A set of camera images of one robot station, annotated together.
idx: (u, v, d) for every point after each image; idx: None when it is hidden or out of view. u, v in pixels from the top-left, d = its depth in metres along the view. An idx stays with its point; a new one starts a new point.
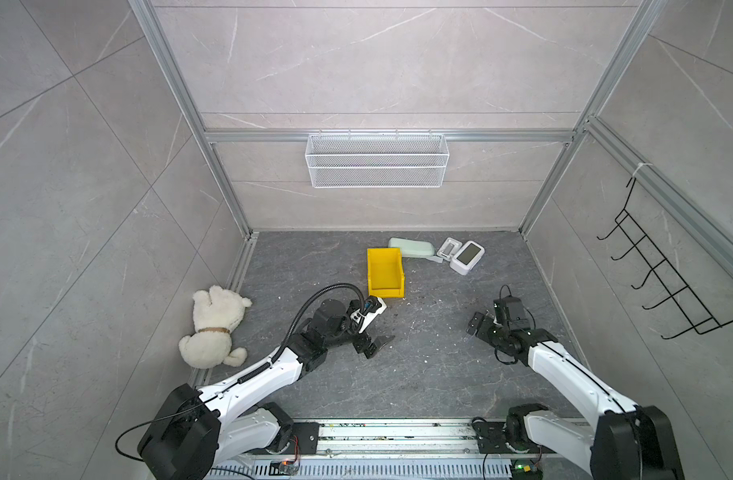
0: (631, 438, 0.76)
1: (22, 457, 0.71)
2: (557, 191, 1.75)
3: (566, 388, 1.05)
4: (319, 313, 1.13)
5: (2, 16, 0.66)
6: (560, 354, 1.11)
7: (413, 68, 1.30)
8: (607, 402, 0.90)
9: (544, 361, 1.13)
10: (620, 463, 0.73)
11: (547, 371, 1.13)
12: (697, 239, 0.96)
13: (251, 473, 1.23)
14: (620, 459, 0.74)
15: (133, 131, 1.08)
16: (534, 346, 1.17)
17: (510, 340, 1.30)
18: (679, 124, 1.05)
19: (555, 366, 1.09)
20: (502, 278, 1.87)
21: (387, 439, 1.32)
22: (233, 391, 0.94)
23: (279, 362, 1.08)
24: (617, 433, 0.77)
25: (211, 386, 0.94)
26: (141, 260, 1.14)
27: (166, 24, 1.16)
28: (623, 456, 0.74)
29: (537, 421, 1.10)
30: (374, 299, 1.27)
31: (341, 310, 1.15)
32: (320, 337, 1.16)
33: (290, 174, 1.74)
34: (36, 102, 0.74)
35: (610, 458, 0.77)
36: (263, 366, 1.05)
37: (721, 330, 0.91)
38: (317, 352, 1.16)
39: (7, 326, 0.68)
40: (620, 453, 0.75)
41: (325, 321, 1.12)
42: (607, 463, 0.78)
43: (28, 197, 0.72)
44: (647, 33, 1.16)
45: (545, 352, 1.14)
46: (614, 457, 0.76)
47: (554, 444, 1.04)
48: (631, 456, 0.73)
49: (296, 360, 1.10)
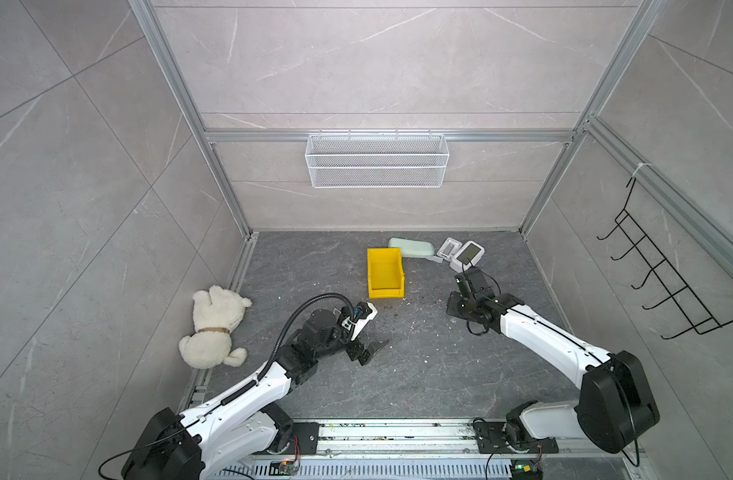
0: (614, 389, 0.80)
1: (22, 457, 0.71)
2: (557, 191, 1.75)
3: (541, 347, 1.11)
4: (308, 326, 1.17)
5: (2, 16, 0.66)
6: (530, 316, 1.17)
7: (414, 68, 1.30)
8: (586, 358, 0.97)
9: (517, 326, 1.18)
10: (612, 419, 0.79)
11: (520, 334, 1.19)
12: (697, 239, 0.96)
13: (251, 473, 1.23)
14: (610, 411, 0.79)
15: (133, 131, 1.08)
16: (506, 313, 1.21)
17: (481, 310, 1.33)
18: (678, 124, 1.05)
19: (528, 329, 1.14)
20: (502, 278, 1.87)
21: (387, 439, 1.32)
22: (217, 413, 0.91)
23: (267, 378, 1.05)
24: (604, 389, 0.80)
25: (194, 409, 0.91)
26: (141, 260, 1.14)
27: (166, 24, 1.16)
28: (610, 409, 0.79)
29: (528, 416, 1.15)
30: (364, 305, 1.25)
31: (329, 323, 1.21)
32: (310, 349, 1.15)
33: (290, 174, 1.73)
34: (36, 101, 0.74)
35: (594, 407, 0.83)
36: (249, 384, 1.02)
37: (721, 330, 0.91)
38: (307, 363, 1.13)
39: (7, 326, 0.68)
40: (611, 410, 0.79)
41: (315, 332, 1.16)
42: (590, 410, 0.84)
43: (27, 197, 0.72)
44: (647, 33, 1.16)
45: (516, 317, 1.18)
46: (603, 411, 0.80)
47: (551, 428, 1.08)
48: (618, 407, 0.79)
49: (285, 375, 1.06)
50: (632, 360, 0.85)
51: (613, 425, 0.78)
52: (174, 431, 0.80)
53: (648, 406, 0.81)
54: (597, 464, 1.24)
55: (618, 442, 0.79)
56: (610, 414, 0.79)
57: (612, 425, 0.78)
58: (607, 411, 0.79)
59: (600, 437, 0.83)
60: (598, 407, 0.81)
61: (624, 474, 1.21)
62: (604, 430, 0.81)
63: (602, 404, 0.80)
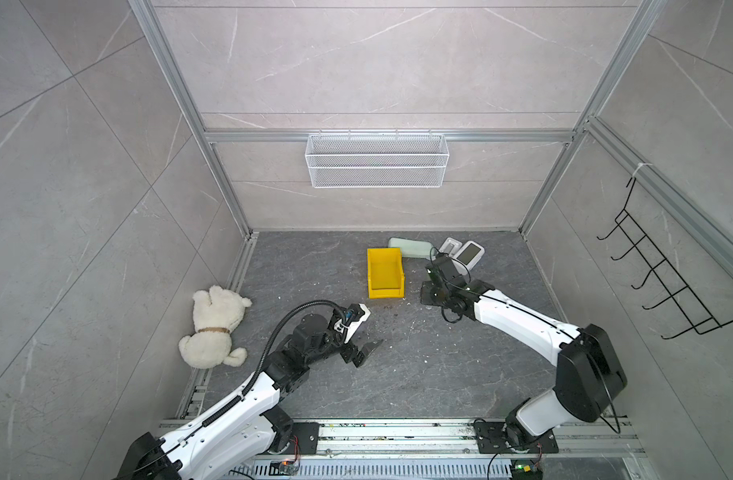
0: (588, 364, 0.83)
1: (23, 457, 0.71)
2: (557, 191, 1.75)
3: (514, 331, 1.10)
4: (299, 332, 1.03)
5: (2, 16, 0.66)
6: (501, 300, 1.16)
7: (414, 68, 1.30)
8: (559, 336, 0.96)
9: (490, 312, 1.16)
10: (589, 391, 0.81)
11: (494, 321, 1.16)
12: (697, 239, 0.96)
13: (251, 473, 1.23)
14: (587, 385, 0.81)
15: (133, 131, 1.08)
16: (478, 301, 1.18)
17: (454, 299, 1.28)
18: (678, 124, 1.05)
19: (501, 314, 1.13)
20: (502, 278, 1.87)
21: (387, 439, 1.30)
22: (199, 435, 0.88)
23: (253, 391, 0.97)
24: (579, 364, 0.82)
25: (176, 431, 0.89)
26: (141, 260, 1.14)
27: (166, 24, 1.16)
28: (587, 383, 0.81)
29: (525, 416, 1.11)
30: (356, 307, 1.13)
31: (322, 327, 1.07)
32: (301, 356, 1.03)
33: (290, 174, 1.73)
34: (36, 101, 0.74)
35: (571, 382, 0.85)
36: (234, 400, 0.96)
37: (720, 330, 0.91)
38: (298, 372, 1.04)
39: (7, 326, 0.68)
40: (587, 383, 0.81)
41: (307, 340, 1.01)
42: (568, 386, 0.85)
43: (28, 197, 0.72)
44: (647, 34, 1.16)
45: (488, 303, 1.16)
46: (580, 385, 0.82)
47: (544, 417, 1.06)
48: (593, 380, 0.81)
49: (273, 386, 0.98)
50: (597, 333, 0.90)
51: (589, 396, 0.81)
52: (157, 456, 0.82)
53: (617, 374, 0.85)
54: (597, 464, 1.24)
55: (596, 411, 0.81)
56: (587, 387, 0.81)
57: (589, 397, 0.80)
58: (583, 385, 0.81)
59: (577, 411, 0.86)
60: (574, 381, 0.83)
61: (624, 474, 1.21)
62: (582, 403, 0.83)
63: (578, 380, 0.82)
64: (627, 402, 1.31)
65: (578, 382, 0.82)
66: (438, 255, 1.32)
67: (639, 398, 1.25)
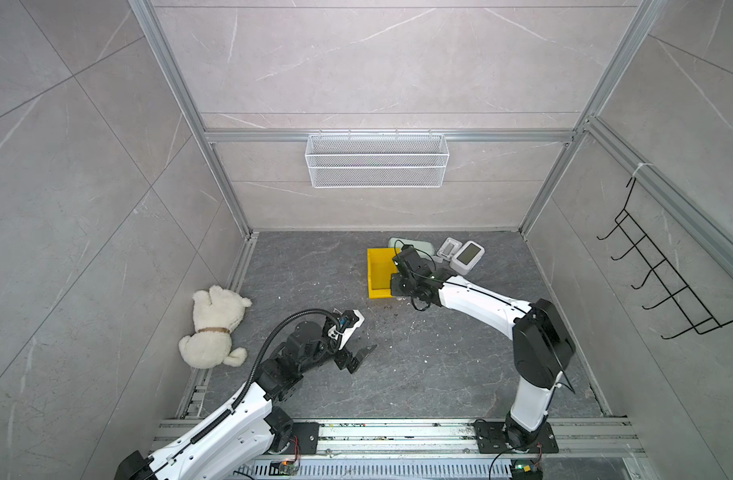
0: (539, 336, 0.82)
1: (22, 457, 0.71)
2: (557, 191, 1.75)
3: (478, 314, 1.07)
4: (293, 339, 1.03)
5: (2, 16, 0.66)
6: (462, 284, 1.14)
7: (413, 68, 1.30)
8: (513, 311, 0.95)
9: (453, 298, 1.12)
10: (542, 361, 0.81)
11: (459, 306, 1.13)
12: (697, 238, 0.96)
13: (252, 473, 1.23)
14: (539, 354, 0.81)
15: (133, 131, 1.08)
16: (442, 288, 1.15)
17: (421, 288, 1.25)
18: (678, 124, 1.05)
19: (463, 298, 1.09)
20: (502, 278, 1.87)
21: (387, 439, 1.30)
22: (188, 452, 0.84)
23: (243, 403, 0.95)
24: (530, 337, 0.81)
25: (163, 449, 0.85)
26: (141, 259, 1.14)
27: (166, 24, 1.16)
28: (539, 353, 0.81)
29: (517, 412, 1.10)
30: (350, 313, 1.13)
31: (316, 335, 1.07)
32: (295, 364, 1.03)
33: (290, 174, 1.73)
34: (36, 102, 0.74)
35: (525, 353, 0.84)
36: (223, 414, 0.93)
37: (721, 330, 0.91)
38: (292, 380, 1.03)
39: (7, 326, 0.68)
40: (539, 354, 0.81)
41: (300, 348, 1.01)
42: (523, 357, 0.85)
43: (28, 197, 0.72)
44: (647, 34, 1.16)
45: (451, 290, 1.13)
46: (533, 356, 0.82)
47: (529, 407, 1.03)
48: (545, 349, 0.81)
49: (264, 397, 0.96)
50: (547, 303, 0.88)
51: (543, 365, 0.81)
52: (146, 475, 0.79)
53: (569, 342, 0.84)
54: (598, 464, 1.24)
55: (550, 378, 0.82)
56: (539, 357, 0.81)
57: (543, 366, 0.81)
58: (535, 354, 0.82)
59: (536, 380, 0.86)
60: (528, 352, 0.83)
61: (624, 474, 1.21)
62: (538, 372, 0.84)
63: (531, 351, 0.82)
64: (628, 402, 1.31)
65: (531, 354, 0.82)
66: (403, 245, 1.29)
67: (639, 398, 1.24)
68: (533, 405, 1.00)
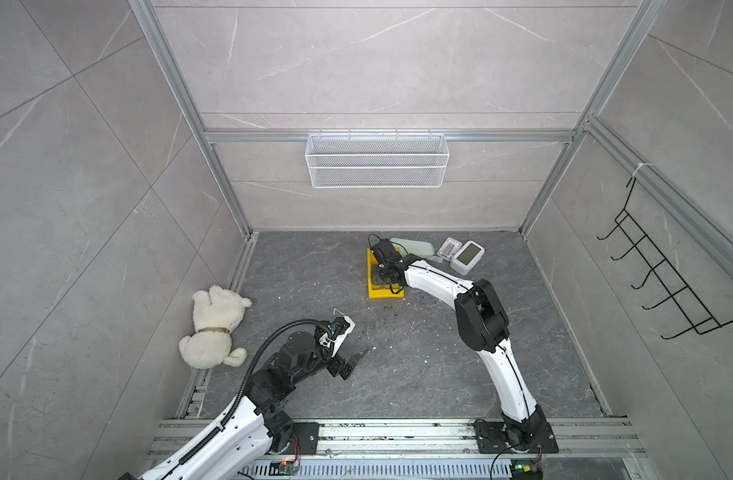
0: (473, 307, 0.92)
1: (22, 457, 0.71)
2: (557, 191, 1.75)
3: (435, 292, 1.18)
4: (283, 352, 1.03)
5: (2, 16, 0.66)
6: (425, 266, 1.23)
7: (413, 69, 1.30)
8: (459, 288, 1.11)
9: (415, 278, 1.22)
10: (474, 326, 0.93)
11: (421, 286, 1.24)
12: (697, 239, 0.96)
13: (252, 473, 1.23)
14: (474, 322, 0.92)
15: (133, 131, 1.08)
16: (407, 269, 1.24)
17: (389, 270, 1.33)
18: (678, 124, 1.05)
19: (423, 278, 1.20)
20: (502, 278, 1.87)
21: (387, 439, 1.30)
22: (177, 472, 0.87)
23: (233, 419, 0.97)
24: (467, 307, 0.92)
25: (156, 468, 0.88)
26: (141, 259, 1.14)
27: (166, 24, 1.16)
28: (473, 321, 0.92)
29: (510, 410, 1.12)
30: (342, 320, 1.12)
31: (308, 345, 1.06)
32: (286, 375, 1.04)
33: (290, 174, 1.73)
34: (36, 102, 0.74)
35: (463, 322, 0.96)
36: (213, 431, 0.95)
37: (721, 330, 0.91)
38: (284, 391, 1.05)
39: (7, 326, 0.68)
40: (472, 321, 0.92)
41: (293, 359, 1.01)
42: (463, 325, 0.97)
43: (28, 197, 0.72)
44: (647, 34, 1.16)
45: (413, 271, 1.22)
46: (469, 323, 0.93)
47: (506, 393, 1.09)
48: (479, 319, 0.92)
49: (254, 411, 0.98)
50: (486, 283, 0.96)
51: (477, 332, 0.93)
52: None
53: (501, 314, 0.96)
54: (598, 464, 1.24)
55: (481, 342, 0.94)
56: (474, 324, 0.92)
57: (475, 331, 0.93)
58: (471, 322, 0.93)
59: (472, 346, 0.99)
60: (465, 320, 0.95)
61: (624, 474, 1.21)
62: (473, 338, 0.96)
63: (467, 319, 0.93)
64: (628, 402, 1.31)
65: (468, 321, 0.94)
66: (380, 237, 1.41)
67: (639, 397, 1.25)
68: (504, 385, 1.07)
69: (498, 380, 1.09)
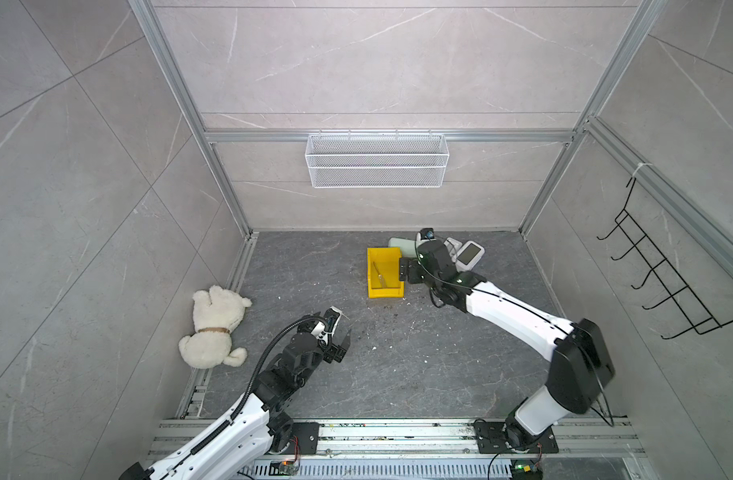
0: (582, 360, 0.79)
1: (22, 457, 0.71)
2: (557, 191, 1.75)
3: (509, 326, 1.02)
4: (287, 353, 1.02)
5: (2, 16, 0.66)
6: (495, 293, 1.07)
7: (413, 68, 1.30)
8: (552, 331, 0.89)
9: (482, 307, 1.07)
10: (581, 385, 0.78)
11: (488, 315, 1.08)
12: (697, 239, 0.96)
13: (252, 473, 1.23)
14: (580, 380, 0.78)
15: (133, 131, 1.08)
16: (469, 294, 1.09)
17: (445, 291, 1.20)
18: (678, 124, 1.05)
19: (495, 309, 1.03)
20: (502, 278, 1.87)
21: (387, 439, 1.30)
22: (188, 462, 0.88)
23: (241, 414, 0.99)
24: (574, 361, 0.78)
25: (165, 461, 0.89)
26: (141, 259, 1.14)
27: (166, 24, 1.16)
28: (581, 380, 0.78)
29: (522, 414, 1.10)
30: (333, 312, 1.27)
31: (311, 346, 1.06)
32: (291, 375, 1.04)
33: (290, 174, 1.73)
34: (36, 102, 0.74)
35: (563, 377, 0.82)
36: (222, 425, 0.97)
37: (720, 330, 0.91)
38: (288, 390, 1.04)
39: (7, 326, 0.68)
40: (580, 377, 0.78)
41: (297, 360, 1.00)
42: (561, 381, 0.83)
43: (28, 197, 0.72)
44: (647, 33, 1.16)
45: (481, 297, 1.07)
46: (573, 379, 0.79)
47: (542, 416, 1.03)
48: (587, 376, 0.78)
49: (262, 408, 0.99)
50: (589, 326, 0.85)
51: (583, 392, 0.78)
52: None
53: (607, 368, 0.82)
54: (597, 463, 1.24)
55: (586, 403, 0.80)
56: (581, 385, 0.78)
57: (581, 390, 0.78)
58: (576, 380, 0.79)
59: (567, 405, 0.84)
60: (567, 376, 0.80)
61: (624, 474, 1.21)
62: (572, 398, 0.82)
63: (571, 376, 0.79)
64: (628, 401, 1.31)
65: (571, 377, 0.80)
66: (434, 241, 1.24)
67: (639, 397, 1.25)
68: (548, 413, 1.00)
69: (540, 407, 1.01)
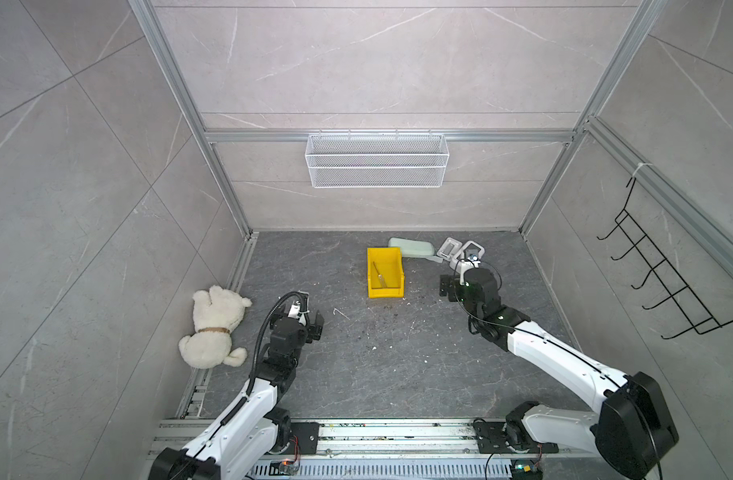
0: (634, 416, 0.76)
1: (22, 457, 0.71)
2: (557, 191, 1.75)
3: (555, 370, 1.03)
4: (275, 337, 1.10)
5: (2, 16, 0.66)
6: (539, 335, 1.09)
7: (413, 68, 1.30)
8: (603, 381, 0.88)
9: (525, 347, 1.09)
10: (634, 444, 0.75)
11: (530, 356, 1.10)
12: (697, 239, 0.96)
13: (252, 473, 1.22)
14: (634, 439, 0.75)
15: (133, 131, 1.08)
16: (512, 332, 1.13)
17: (486, 327, 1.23)
18: (678, 124, 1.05)
19: (539, 350, 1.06)
20: (502, 278, 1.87)
21: (387, 439, 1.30)
22: (222, 432, 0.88)
23: (256, 391, 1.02)
24: (625, 416, 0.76)
25: (195, 440, 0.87)
26: (141, 259, 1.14)
27: (166, 24, 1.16)
28: (635, 439, 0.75)
29: (530, 421, 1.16)
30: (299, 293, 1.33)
31: (295, 325, 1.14)
32: (285, 356, 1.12)
33: (290, 174, 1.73)
34: (36, 102, 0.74)
35: (616, 435, 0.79)
36: (241, 401, 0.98)
37: (720, 330, 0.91)
38: (288, 370, 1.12)
39: (7, 326, 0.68)
40: (632, 435, 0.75)
41: (284, 339, 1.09)
42: (614, 438, 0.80)
43: (28, 197, 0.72)
44: (647, 33, 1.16)
45: (524, 337, 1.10)
46: (624, 436, 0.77)
47: (554, 435, 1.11)
48: (642, 435, 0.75)
49: (270, 384, 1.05)
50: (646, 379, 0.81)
51: (639, 454, 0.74)
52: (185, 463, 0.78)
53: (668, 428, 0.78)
54: (597, 463, 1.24)
55: (643, 466, 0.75)
56: (635, 445, 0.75)
57: (635, 450, 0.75)
58: (630, 439, 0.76)
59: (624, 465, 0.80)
60: (620, 433, 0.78)
61: None
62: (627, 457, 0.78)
63: (625, 435, 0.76)
64: None
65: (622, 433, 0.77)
66: (487, 272, 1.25)
67: None
68: (564, 438, 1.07)
69: (559, 429, 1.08)
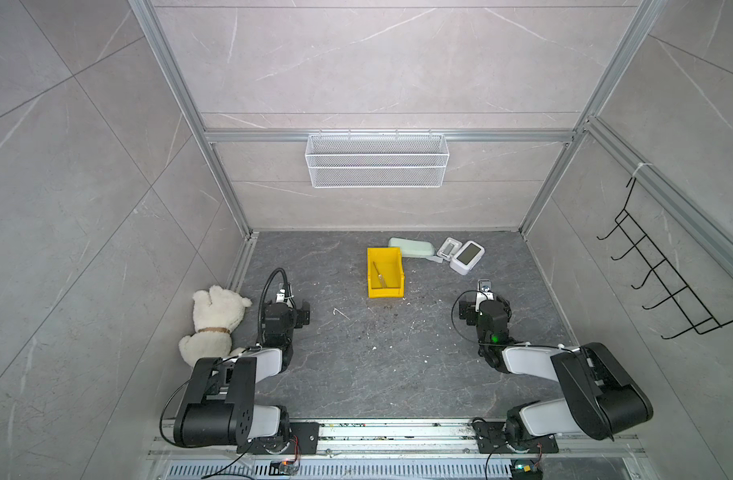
0: (578, 366, 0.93)
1: (22, 457, 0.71)
2: (557, 191, 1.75)
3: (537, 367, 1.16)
4: (269, 318, 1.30)
5: (1, 16, 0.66)
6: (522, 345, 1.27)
7: (414, 68, 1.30)
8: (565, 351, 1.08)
9: (514, 356, 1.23)
10: (581, 388, 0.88)
11: (520, 365, 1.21)
12: (698, 239, 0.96)
13: (251, 473, 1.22)
14: (581, 385, 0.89)
15: (133, 130, 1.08)
16: (507, 352, 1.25)
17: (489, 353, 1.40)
18: (678, 124, 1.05)
19: (522, 352, 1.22)
20: (502, 278, 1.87)
21: (387, 439, 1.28)
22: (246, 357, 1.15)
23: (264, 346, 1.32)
24: (570, 366, 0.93)
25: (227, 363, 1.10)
26: (141, 259, 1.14)
27: (166, 24, 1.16)
28: (581, 383, 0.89)
29: (526, 409, 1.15)
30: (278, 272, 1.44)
31: (284, 307, 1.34)
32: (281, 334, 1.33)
33: (290, 175, 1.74)
34: (36, 102, 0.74)
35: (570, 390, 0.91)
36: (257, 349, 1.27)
37: (721, 330, 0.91)
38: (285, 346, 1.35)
39: (7, 326, 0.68)
40: (578, 380, 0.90)
41: (278, 318, 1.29)
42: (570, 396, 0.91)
43: (27, 196, 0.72)
44: (647, 33, 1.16)
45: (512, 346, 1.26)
46: (574, 386, 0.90)
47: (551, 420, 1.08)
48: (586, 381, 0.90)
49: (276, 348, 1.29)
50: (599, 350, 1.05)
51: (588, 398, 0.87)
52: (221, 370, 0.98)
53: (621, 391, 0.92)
54: (597, 463, 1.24)
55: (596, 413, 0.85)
56: (582, 388, 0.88)
57: (584, 394, 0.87)
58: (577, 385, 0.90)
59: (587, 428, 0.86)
60: (571, 386, 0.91)
61: (624, 474, 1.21)
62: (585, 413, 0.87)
63: (573, 383, 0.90)
64: None
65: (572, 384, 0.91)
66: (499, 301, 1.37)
67: None
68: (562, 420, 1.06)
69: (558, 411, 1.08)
